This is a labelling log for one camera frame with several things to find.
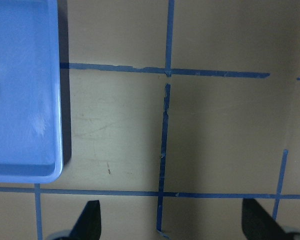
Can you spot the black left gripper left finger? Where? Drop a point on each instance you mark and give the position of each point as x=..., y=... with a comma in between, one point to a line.
x=88, y=225

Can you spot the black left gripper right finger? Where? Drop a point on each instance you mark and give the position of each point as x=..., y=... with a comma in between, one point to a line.
x=257, y=224

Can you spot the blue plastic tray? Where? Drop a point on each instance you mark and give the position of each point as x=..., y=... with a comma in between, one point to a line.
x=31, y=142

